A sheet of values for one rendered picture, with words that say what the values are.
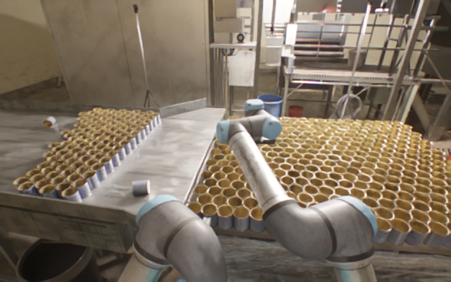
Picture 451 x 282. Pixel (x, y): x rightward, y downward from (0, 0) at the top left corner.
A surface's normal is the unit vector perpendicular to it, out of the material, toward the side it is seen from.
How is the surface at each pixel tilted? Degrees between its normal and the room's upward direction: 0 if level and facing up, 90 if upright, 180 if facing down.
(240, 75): 90
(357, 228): 48
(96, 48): 90
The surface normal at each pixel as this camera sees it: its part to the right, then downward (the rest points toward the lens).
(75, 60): -0.15, 0.47
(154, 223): -0.45, -0.44
